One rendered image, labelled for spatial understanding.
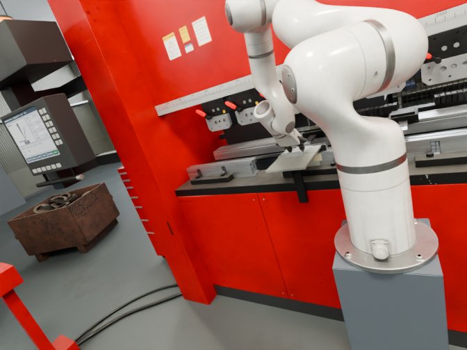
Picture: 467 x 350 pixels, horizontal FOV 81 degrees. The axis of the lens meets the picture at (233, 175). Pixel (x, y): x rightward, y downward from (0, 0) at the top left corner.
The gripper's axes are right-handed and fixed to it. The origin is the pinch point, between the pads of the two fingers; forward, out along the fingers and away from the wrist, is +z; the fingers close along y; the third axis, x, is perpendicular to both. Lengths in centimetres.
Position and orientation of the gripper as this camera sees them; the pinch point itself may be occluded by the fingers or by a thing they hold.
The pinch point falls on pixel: (295, 148)
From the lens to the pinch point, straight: 132.3
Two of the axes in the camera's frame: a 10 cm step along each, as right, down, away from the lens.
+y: -7.9, 0.5, 6.1
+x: -2.2, 9.1, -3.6
